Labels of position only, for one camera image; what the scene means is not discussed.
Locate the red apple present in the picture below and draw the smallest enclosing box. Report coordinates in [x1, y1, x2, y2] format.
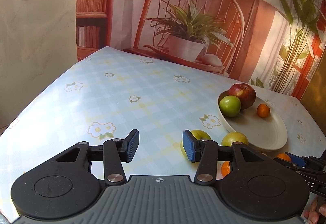
[228, 83, 256, 110]

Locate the person right hand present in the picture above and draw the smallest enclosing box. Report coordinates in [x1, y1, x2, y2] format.
[303, 196, 325, 224]

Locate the floral blue tablecloth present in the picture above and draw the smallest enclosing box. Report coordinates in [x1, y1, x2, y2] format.
[0, 45, 326, 222]

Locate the small orange mandarin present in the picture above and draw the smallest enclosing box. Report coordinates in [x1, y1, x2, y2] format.
[256, 104, 271, 119]

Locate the cream round plate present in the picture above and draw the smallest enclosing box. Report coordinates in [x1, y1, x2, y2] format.
[218, 97, 288, 152]

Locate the wooden cabinet panel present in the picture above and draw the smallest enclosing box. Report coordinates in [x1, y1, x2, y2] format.
[301, 54, 325, 126]

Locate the green apple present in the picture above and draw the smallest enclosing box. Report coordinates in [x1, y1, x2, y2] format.
[219, 95, 241, 117]

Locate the pale yellow-green apple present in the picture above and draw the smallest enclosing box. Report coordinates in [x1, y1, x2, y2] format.
[180, 130, 212, 158]

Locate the printed room backdrop cloth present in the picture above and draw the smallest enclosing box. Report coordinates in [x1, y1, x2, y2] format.
[76, 0, 325, 99]

